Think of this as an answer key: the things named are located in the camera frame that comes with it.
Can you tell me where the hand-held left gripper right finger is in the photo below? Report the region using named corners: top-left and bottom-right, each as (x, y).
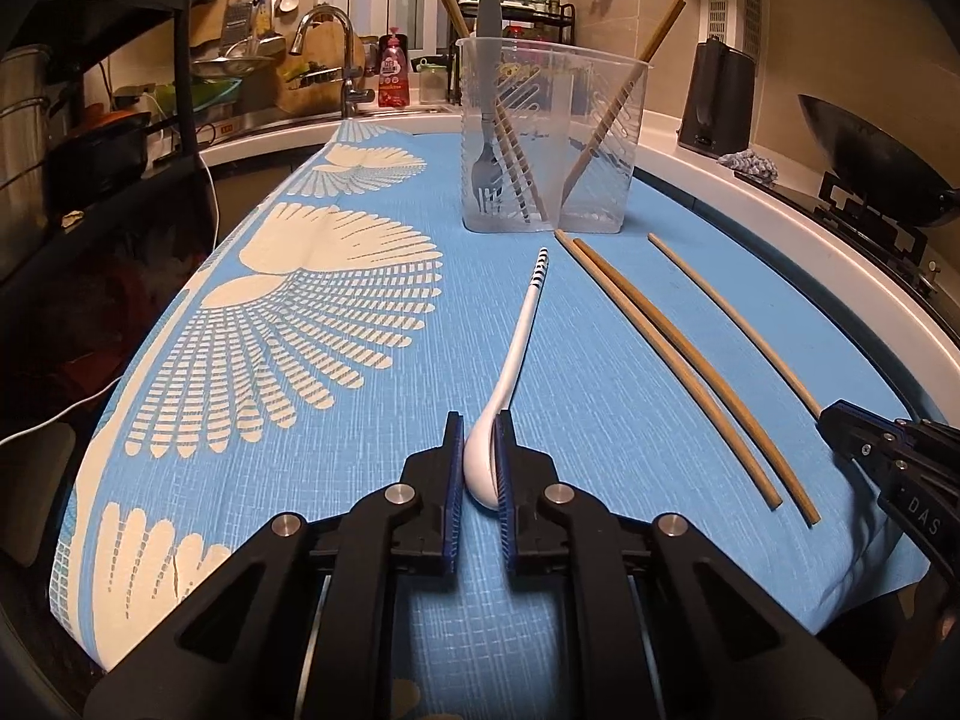
top-left (495, 412), bottom-right (878, 720)

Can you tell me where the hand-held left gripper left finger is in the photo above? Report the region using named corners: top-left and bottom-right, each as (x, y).
top-left (86, 411), bottom-right (466, 720)

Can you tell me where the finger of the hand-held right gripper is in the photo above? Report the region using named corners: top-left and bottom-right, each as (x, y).
top-left (827, 402), bottom-right (960, 460)
top-left (816, 407), bottom-right (902, 497)

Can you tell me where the white ceramic spoon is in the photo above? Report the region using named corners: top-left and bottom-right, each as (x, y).
top-left (463, 246), bottom-right (551, 509)

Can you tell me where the wooden chopstick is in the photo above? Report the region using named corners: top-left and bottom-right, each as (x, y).
top-left (433, 0), bottom-right (550, 217)
top-left (555, 229), bottom-right (785, 509)
top-left (427, 0), bottom-right (542, 224)
top-left (647, 232), bottom-right (823, 418)
top-left (572, 238), bottom-right (821, 526)
top-left (561, 0), bottom-right (687, 200)

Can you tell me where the clear plastic utensil container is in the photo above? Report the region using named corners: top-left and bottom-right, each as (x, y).
top-left (456, 36), bottom-right (650, 233)

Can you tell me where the grey handled metal fork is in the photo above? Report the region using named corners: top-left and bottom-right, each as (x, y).
top-left (471, 0), bottom-right (511, 215)

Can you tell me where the blue patterned mat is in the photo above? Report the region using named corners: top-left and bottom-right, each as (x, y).
top-left (49, 124), bottom-right (927, 720)

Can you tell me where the black gas stove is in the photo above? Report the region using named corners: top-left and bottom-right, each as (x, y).
top-left (739, 169), bottom-right (960, 421)

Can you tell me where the black wok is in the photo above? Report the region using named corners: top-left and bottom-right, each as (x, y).
top-left (797, 94), bottom-right (960, 230)

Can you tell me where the checked dish cloth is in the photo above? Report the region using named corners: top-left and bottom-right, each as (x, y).
top-left (718, 150), bottom-right (781, 185)

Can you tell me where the black electric kettle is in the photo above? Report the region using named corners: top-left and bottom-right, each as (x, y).
top-left (677, 37), bottom-right (758, 158)

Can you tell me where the kitchen sink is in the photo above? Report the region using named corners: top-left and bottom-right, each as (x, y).
top-left (199, 105), bottom-right (458, 143)

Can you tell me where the small clear jar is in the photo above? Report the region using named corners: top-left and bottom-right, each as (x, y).
top-left (418, 58), bottom-right (449, 106)

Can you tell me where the red refill pouch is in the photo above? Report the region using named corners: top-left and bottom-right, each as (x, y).
top-left (377, 28), bottom-right (412, 110)

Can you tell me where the wooden cutting board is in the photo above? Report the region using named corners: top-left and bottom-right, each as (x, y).
top-left (277, 22), bottom-right (368, 117)

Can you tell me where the metal kitchen faucet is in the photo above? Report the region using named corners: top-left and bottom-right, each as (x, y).
top-left (289, 6), bottom-right (376, 119)

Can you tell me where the green bowl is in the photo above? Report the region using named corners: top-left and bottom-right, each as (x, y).
top-left (154, 79), bottom-right (245, 110)

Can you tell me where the metal strainer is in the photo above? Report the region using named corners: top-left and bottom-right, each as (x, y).
top-left (191, 34), bottom-right (286, 76)

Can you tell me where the black spice rack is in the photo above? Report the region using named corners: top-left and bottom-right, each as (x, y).
top-left (450, 4), bottom-right (577, 102)

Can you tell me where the black cooking pot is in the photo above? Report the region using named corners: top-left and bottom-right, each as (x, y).
top-left (45, 112), bottom-right (155, 192)

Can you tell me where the black shelf rack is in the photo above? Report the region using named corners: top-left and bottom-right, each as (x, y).
top-left (0, 0), bottom-right (203, 286)

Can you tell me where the metal grater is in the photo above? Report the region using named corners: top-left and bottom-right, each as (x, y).
top-left (220, 0), bottom-right (260, 53)

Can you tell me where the large steel pot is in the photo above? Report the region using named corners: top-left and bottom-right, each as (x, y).
top-left (0, 45), bottom-right (57, 188)

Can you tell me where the white cable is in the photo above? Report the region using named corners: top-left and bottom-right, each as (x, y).
top-left (0, 86), bottom-right (220, 447)

